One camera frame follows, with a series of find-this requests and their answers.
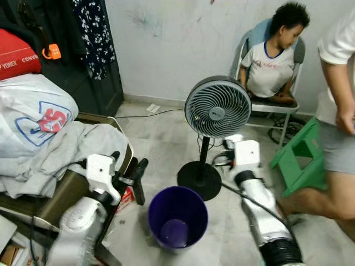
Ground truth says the red white packet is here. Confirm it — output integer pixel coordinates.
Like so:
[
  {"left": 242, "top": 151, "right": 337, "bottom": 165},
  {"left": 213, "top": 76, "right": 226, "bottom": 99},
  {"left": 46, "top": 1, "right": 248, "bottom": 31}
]
[{"left": 119, "top": 187, "right": 135, "bottom": 210}]

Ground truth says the purple plastic bin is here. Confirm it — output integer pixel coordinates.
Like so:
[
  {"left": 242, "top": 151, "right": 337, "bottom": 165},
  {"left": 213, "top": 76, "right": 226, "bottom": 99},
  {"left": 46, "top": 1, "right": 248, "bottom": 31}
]
[{"left": 148, "top": 186, "right": 209, "bottom": 253}]

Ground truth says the grey crumpled cloth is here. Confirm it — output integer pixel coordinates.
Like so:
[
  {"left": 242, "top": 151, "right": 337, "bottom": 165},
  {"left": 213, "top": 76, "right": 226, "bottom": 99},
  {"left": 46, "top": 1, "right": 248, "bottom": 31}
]
[{"left": 0, "top": 121, "right": 114, "bottom": 199}]

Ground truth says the grey black standing fan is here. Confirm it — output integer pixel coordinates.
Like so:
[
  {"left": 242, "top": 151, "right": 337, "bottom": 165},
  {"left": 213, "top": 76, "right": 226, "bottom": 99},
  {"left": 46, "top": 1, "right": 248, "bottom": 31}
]
[{"left": 176, "top": 76, "right": 253, "bottom": 201}]

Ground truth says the dark brown table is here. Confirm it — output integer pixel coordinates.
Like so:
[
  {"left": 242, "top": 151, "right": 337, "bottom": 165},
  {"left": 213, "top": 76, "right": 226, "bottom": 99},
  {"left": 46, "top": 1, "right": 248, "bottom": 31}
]
[{"left": 0, "top": 114, "right": 149, "bottom": 266}]

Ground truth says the grey metal chair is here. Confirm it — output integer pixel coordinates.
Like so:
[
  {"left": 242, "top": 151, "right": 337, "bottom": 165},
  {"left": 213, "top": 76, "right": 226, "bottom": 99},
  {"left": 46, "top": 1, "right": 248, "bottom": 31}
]
[{"left": 230, "top": 19, "right": 307, "bottom": 147}]

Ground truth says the black door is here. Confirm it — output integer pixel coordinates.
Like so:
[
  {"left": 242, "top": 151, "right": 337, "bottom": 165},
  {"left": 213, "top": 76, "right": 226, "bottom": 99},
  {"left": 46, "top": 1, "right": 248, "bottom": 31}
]
[{"left": 0, "top": 0, "right": 125, "bottom": 117}]

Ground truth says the white bag with red logo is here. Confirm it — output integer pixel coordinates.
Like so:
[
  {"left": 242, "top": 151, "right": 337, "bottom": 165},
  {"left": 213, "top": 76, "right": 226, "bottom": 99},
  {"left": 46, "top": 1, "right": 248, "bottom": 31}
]
[{"left": 0, "top": 74, "right": 79, "bottom": 161}]

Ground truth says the child in white shirt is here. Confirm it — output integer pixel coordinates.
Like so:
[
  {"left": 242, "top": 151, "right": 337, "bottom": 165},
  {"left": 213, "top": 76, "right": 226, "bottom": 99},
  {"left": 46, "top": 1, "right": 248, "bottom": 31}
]
[{"left": 240, "top": 2, "right": 311, "bottom": 106}]

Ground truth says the orange door hook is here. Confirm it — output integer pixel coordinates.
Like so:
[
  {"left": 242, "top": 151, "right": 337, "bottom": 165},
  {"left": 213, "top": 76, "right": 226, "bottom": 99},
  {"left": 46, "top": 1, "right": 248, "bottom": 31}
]
[{"left": 42, "top": 43, "right": 62, "bottom": 60}]

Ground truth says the dark floral hanging garment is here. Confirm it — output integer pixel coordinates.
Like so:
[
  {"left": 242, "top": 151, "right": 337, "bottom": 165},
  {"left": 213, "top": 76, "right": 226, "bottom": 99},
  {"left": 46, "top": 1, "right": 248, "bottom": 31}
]
[{"left": 71, "top": 0, "right": 117, "bottom": 81}]

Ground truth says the light blue cloth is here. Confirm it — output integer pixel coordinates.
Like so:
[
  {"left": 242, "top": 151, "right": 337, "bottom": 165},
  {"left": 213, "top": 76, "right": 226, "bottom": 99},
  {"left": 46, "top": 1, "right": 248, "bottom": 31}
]
[{"left": 247, "top": 18, "right": 273, "bottom": 50}]

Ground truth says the brown cardboard box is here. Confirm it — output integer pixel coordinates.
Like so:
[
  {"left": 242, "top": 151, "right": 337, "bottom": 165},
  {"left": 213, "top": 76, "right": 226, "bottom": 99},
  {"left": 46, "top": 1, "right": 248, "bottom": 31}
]
[{"left": 0, "top": 216, "right": 34, "bottom": 266}]

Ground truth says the red sports bag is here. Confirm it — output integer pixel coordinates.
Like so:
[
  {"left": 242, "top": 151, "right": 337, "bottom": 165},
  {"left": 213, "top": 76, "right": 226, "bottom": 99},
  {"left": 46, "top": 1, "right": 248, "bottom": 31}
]
[{"left": 0, "top": 29, "right": 42, "bottom": 81}]

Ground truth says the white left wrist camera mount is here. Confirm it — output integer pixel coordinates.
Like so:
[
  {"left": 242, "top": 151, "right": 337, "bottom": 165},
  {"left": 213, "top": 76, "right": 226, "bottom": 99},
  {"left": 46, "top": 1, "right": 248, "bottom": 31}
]
[{"left": 86, "top": 154, "right": 121, "bottom": 206}]

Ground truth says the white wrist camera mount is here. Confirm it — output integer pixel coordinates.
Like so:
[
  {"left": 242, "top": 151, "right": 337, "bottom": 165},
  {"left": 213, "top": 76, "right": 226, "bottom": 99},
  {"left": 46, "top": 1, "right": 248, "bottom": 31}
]
[
  {"left": 224, "top": 134, "right": 261, "bottom": 177},
  {"left": 86, "top": 154, "right": 121, "bottom": 206}
]

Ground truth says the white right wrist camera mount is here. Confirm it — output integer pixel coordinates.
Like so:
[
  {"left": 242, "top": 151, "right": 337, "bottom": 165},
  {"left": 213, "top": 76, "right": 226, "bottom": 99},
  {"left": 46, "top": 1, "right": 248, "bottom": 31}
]
[{"left": 224, "top": 134, "right": 261, "bottom": 177}]

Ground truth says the black power cord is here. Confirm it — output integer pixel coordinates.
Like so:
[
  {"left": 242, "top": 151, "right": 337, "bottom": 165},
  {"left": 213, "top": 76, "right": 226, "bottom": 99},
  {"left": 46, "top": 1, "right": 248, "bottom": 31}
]
[{"left": 114, "top": 108, "right": 185, "bottom": 120}]

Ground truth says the black coiled cable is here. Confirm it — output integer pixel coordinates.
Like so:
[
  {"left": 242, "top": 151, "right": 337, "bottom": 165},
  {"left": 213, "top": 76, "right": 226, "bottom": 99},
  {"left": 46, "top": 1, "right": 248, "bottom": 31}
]
[{"left": 268, "top": 114, "right": 306, "bottom": 146}]

